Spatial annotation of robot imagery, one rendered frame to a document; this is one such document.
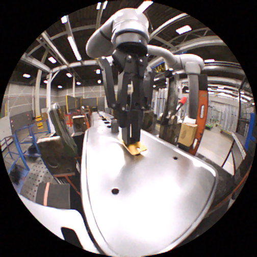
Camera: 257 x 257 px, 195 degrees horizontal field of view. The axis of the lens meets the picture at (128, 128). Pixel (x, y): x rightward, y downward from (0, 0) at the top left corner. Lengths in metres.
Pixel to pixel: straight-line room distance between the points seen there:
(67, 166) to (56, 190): 0.09
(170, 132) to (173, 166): 0.13
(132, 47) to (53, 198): 0.30
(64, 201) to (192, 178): 0.20
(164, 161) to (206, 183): 0.09
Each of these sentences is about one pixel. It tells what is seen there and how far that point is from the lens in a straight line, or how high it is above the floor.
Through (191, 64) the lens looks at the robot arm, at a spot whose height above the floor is 1.44.
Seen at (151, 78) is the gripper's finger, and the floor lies 1.16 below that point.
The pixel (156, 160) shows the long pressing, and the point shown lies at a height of 1.00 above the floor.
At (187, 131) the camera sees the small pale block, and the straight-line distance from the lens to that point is 0.20.
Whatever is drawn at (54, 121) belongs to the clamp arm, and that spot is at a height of 1.08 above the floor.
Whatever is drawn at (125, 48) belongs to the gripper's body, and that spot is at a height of 1.22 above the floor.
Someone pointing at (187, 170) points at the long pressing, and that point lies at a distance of 0.16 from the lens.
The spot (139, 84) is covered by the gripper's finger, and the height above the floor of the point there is 1.14.
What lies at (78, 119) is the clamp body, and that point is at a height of 1.02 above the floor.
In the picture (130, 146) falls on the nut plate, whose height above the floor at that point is 1.01.
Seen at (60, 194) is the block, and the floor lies 0.98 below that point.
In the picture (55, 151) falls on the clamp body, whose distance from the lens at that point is 0.22.
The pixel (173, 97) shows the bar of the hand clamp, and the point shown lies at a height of 1.13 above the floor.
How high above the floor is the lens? 1.10
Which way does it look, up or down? 18 degrees down
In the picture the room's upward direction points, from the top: straight up
